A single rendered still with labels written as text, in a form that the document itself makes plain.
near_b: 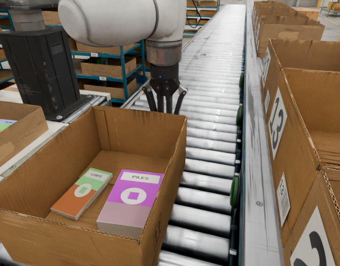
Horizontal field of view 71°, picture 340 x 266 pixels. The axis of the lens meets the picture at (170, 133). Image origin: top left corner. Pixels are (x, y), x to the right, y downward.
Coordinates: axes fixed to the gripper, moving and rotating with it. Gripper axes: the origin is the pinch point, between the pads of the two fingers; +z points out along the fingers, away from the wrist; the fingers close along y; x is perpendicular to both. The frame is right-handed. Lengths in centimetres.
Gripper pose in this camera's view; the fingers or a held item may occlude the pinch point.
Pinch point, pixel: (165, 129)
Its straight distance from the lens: 72.0
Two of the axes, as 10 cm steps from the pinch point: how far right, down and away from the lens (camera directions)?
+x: -2.7, 5.2, -8.1
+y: -9.6, -1.4, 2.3
